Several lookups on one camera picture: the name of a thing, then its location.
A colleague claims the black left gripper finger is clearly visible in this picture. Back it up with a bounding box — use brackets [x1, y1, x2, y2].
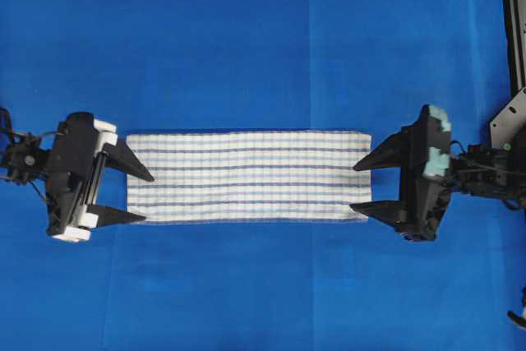
[102, 135, 155, 182]
[87, 205, 146, 228]

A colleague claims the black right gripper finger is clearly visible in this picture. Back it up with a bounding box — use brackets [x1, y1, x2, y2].
[349, 200, 408, 230]
[353, 126, 411, 171]

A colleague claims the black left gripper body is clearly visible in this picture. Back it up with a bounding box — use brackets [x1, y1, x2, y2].
[44, 112, 118, 242]

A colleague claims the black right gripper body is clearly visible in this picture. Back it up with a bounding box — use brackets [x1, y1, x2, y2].
[399, 104, 451, 242]

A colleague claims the blue white striped towel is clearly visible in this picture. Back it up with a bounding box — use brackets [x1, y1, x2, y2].
[127, 130, 371, 224]

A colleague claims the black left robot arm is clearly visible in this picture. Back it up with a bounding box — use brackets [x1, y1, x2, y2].
[1, 109, 154, 242]

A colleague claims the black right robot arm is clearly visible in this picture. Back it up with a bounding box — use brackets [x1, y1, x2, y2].
[350, 104, 525, 242]

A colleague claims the blue table cloth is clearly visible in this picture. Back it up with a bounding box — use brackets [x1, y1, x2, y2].
[1, 0, 525, 350]

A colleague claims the black metal frame rail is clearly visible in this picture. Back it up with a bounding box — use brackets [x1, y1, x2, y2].
[489, 0, 525, 149]

